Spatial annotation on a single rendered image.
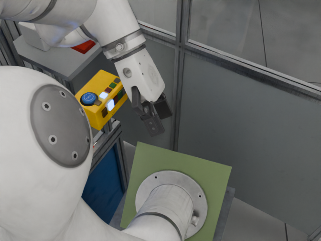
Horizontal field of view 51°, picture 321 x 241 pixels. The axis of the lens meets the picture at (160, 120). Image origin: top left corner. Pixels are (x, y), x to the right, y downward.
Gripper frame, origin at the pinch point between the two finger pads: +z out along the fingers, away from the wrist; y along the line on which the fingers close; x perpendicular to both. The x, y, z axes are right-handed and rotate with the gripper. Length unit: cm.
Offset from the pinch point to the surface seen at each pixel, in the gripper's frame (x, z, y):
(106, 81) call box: 24.1, -7.3, 32.7
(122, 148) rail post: 40, 22, 49
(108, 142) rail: 37, 14, 38
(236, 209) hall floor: 21, 97, 97
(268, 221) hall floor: 6, 108, 95
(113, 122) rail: 35, 9, 43
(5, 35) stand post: 58, -35, 44
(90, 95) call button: 27.3, -6.3, 25.3
